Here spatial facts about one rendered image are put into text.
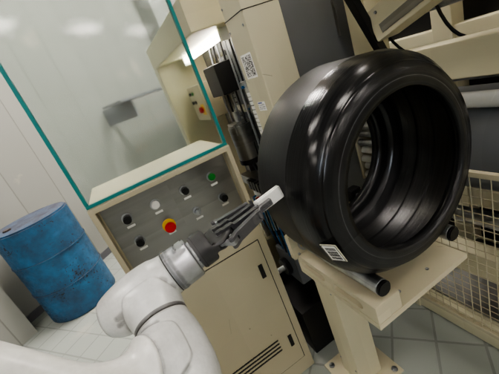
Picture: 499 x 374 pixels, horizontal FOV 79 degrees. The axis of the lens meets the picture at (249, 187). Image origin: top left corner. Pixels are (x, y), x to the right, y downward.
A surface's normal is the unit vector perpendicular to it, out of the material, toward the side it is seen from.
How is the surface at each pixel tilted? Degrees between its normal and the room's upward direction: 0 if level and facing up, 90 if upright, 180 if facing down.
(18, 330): 90
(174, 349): 45
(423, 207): 35
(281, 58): 90
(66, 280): 90
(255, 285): 90
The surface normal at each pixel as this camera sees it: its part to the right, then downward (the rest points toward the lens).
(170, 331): 0.31, -0.86
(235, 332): 0.43, 0.19
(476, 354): -0.34, -0.87
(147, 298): -0.03, -0.65
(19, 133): 0.87, -0.15
